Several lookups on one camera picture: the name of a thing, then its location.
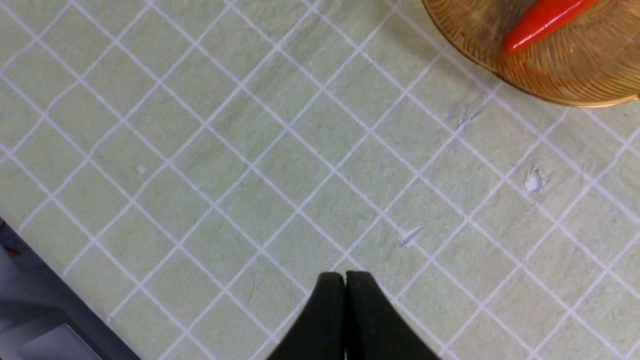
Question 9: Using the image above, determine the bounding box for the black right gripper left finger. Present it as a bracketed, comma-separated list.
[268, 272, 346, 360]

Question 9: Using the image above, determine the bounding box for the green checkered tablecloth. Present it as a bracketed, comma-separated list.
[1, 0, 639, 360]

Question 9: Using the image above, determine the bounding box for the amber ribbed plastic plate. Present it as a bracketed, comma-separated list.
[423, 0, 640, 108]

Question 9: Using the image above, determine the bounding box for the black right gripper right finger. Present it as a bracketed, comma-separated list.
[345, 271, 439, 360]

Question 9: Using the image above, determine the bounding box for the toy carrot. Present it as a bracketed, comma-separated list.
[502, 0, 598, 54]

